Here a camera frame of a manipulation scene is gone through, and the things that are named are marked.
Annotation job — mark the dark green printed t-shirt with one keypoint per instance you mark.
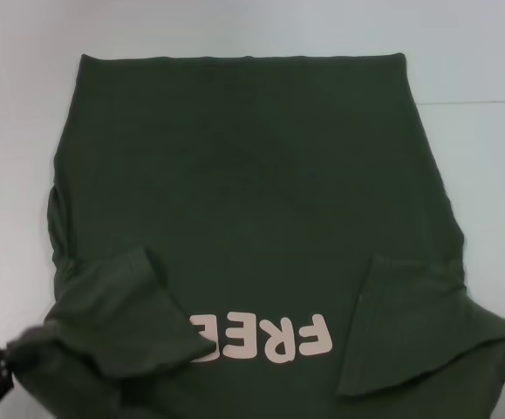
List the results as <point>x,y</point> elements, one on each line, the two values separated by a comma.
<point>252,196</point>

